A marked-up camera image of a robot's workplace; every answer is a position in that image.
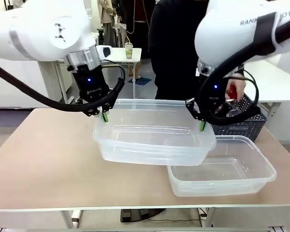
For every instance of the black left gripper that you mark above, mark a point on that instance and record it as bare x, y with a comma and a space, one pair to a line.
89, 82

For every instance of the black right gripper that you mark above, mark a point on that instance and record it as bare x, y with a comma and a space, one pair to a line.
216, 95

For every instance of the clear plastic bottle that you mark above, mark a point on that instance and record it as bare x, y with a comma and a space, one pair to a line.
232, 108

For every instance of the crushed red soda can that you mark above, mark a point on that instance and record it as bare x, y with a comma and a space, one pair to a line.
232, 93

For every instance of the clear plastic bin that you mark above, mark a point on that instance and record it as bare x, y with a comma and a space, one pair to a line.
222, 186
154, 149

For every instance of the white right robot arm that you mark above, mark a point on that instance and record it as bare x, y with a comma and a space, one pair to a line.
222, 31

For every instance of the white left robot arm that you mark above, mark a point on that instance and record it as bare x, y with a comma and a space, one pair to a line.
38, 29

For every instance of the dark grey woven basket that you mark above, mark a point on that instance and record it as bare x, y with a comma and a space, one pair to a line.
241, 131

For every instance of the person's left hand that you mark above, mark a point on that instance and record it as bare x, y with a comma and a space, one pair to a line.
240, 83

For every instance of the blue floor mat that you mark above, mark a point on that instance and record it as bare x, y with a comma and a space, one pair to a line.
140, 81

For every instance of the small white background table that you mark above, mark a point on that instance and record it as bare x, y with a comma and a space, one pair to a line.
125, 54

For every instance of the iced drink cup with straw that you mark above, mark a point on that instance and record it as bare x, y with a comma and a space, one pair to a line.
128, 50

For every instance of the person in black top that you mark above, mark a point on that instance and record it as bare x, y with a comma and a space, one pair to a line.
174, 48

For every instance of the large white side table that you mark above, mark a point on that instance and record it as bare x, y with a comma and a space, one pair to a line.
275, 82

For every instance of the white cabinet desk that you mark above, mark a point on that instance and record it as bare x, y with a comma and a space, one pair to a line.
19, 82

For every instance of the bystander in beige coat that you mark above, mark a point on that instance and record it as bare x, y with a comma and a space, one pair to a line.
106, 21

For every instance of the bystander in dark jacket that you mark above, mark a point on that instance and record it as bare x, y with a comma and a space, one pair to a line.
137, 24

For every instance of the white table leg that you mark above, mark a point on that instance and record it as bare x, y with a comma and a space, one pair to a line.
209, 217
73, 218

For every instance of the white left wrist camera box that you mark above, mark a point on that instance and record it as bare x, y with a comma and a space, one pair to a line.
105, 51

